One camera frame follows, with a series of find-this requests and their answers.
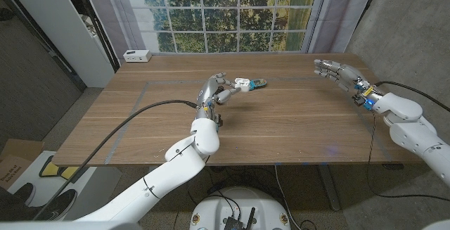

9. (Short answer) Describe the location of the white floor cable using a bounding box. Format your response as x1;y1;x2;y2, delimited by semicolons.
274;165;300;230

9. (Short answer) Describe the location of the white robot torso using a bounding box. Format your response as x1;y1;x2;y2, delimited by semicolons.
188;186;292;230

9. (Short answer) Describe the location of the white airpods case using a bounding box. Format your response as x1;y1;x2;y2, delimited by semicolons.
234;77;251;92

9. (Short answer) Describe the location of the grey table leg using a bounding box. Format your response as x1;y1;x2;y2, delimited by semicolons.
318;165;341;212

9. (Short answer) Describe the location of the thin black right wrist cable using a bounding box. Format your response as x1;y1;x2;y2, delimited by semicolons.
365;112;450;203

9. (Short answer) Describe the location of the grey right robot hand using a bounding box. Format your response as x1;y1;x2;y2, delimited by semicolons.
313;59;380;111

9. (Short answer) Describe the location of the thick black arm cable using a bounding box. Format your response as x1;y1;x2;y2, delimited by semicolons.
33;98;200;221
374;80;450;113

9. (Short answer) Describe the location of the white floor board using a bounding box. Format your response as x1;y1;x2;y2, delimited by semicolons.
6;150;123;221

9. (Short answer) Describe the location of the yellow and black pad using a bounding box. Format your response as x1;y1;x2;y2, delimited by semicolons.
38;155;82;180

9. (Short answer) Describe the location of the printed window backdrop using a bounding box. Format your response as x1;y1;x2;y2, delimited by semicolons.
79;0;383;55

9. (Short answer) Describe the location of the white shelf cabinet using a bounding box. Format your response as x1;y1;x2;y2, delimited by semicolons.
0;0;117;89

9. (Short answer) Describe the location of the white power strip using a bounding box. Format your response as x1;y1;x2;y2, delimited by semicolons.
122;49;153;63

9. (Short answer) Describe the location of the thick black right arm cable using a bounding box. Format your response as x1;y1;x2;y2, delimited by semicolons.
374;80;450;113

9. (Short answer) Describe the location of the black electronics module with antenna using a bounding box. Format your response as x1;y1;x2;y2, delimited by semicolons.
223;207;257;230

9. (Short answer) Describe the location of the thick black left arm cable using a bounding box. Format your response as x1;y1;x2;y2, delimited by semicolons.
33;98;200;221

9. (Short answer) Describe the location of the brown cardboard box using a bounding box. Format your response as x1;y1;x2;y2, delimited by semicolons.
0;138;46;190

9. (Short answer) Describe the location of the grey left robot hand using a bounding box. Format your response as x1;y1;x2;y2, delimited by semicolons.
195;72;244;127

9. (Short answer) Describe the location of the black shoe with white sole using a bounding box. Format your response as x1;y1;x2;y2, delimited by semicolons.
13;182;37;207
34;189;78;222

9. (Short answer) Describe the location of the blue toy phone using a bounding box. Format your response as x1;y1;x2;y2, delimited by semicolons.
247;78;268;91

